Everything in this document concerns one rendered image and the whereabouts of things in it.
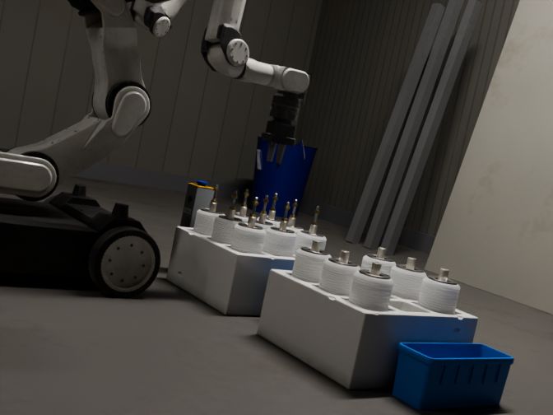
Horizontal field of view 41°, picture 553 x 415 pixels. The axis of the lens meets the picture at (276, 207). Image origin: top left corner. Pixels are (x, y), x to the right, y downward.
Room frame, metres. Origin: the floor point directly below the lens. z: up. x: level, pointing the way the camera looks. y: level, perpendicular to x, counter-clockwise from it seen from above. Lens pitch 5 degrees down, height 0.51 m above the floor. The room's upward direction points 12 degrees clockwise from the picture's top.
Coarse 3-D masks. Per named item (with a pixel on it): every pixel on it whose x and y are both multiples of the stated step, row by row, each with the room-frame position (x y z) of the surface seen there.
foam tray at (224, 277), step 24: (192, 240) 2.27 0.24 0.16; (192, 264) 2.24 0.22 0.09; (216, 264) 2.13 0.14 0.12; (240, 264) 2.06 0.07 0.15; (264, 264) 2.11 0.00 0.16; (288, 264) 2.16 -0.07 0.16; (192, 288) 2.22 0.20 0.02; (216, 288) 2.11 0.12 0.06; (240, 288) 2.07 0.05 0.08; (264, 288) 2.12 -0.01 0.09; (240, 312) 2.08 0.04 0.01
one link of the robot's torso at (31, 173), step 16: (0, 160) 1.96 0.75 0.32; (16, 160) 2.00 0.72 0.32; (32, 160) 2.02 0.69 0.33; (0, 176) 1.97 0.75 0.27; (16, 176) 1.99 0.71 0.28; (32, 176) 2.02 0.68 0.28; (48, 176) 2.04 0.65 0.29; (0, 192) 1.98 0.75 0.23; (16, 192) 2.00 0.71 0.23; (32, 192) 2.03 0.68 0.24; (48, 192) 2.05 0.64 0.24
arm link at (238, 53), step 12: (216, 0) 2.13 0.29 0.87; (228, 0) 2.12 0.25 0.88; (240, 0) 2.13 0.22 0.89; (216, 12) 2.12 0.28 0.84; (228, 12) 2.11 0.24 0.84; (240, 12) 2.14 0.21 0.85; (216, 24) 2.11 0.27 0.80; (228, 24) 2.11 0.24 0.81; (204, 36) 2.15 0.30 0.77; (216, 36) 2.10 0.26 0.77; (228, 36) 2.10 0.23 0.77; (240, 36) 2.12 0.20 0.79; (204, 48) 2.15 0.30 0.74; (228, 48) 2.09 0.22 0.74; (240, 48) 2.11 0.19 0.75; (204, 60) 2.18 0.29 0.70; (228, 60) 2.10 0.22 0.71; (240, 60) 2.11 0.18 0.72
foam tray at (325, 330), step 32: (288, 288) 1.84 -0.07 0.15; (288, 320) 1.82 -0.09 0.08; (320, 320) 1.72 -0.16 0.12; (352, 320) 1.63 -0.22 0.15; (384, 320) 1.64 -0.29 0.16; (416, 320) 1.70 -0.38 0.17; (448, 320) 1.76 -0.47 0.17; (288, 352) 1.80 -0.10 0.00; (320, 352) 1.70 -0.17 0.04; (352, 352) 1.61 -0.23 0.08; (384, 352) 1.65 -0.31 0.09; (352, 384) 1.61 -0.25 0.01; (384, 384) 1.67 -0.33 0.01
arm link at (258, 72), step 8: (208, 48) 2.16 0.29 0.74; (216, 48) 2.13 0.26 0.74; (208, 56) 2.16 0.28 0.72; (216, 56) 2.13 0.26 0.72; (224, 56) 2.10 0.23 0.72; (208, 64) 2.18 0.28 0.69; (216, 64) 2.15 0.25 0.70; (224, 64) 2.13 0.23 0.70; (248, 64) 2.17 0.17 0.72; (256, 64) 2.19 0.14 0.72; (264, 64) 2.22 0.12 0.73; (224, 72) 2.16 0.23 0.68; (232, 72) 2.14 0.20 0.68; (240, 72) 2.16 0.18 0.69; (248, 72) 2.17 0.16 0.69; (256, 72) 2.19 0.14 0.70; (264, 72) 2.21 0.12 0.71; (240, 80) 2.18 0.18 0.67; (248, 80) 2.19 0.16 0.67; (256, 80) 2.21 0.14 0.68; (264, 80) 2.22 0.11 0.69
